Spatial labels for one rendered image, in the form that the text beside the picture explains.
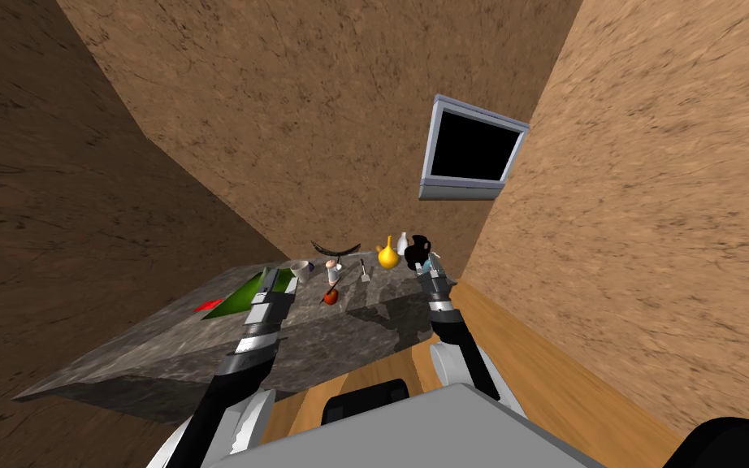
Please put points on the white mug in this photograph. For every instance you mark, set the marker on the white mug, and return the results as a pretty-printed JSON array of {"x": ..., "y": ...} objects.
[{"x": 300, "y": 270}]

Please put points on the brown pencil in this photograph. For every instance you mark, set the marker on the brown pencil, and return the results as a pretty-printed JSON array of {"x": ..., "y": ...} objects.
[{"x": 342, "y": 283}]

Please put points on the green book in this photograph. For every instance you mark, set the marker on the green book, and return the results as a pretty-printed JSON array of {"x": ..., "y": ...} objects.
[{"x": 239, "y": 300}]

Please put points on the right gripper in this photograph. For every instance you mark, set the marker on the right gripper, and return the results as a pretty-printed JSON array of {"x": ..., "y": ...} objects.
[{"x": 436, "y": 286}]

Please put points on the grey framed television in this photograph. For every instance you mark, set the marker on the grey framed television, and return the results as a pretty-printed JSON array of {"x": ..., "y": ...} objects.
[{"x": 475, "y": 146}]

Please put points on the black jug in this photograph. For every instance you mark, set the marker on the black jug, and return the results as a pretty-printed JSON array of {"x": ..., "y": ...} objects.
[{"x": 417, "y": 251}]

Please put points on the red apple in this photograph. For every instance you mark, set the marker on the red apple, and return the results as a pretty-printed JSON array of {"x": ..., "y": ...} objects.
[{"x": 331, "y": 298}]

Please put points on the red flat object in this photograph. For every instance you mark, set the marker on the red flat object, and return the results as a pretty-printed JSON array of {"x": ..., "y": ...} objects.
[{"x": 209, "y": 305}]

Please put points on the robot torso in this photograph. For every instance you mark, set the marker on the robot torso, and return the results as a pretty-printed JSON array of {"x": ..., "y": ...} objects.
[{"x": 426, "y": 429}]

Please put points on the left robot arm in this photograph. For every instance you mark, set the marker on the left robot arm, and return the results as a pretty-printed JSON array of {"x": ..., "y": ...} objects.
[{"x": 235, "y": 383}]

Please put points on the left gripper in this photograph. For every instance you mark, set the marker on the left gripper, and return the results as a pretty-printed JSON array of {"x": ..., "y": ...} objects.
[{"x": 275, "y": 298}]

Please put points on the black curved bowl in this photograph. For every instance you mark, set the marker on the black curved bowl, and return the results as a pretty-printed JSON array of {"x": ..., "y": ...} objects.
[{"x": 335, "y": 252}]

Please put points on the grey marble table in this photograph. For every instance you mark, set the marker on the grey marble table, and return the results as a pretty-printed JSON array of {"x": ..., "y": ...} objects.
[{"x": 173, "y": 354}]

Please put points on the white bottle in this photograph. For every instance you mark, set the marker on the white bottle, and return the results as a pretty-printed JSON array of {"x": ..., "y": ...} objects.
[{"x": 402, "y": 244}]

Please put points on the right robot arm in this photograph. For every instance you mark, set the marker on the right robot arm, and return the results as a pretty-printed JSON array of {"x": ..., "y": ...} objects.
[{"x": 458, "y": 333}]

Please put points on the yellow vase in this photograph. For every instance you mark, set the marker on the yellow vase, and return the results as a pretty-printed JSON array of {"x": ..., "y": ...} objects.
[{"x": 388, "y": 257}]

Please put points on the grey spatula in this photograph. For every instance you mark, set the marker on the grey spatula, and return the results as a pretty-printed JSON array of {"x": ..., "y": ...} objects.
[{"x": 365, "y": 273}]

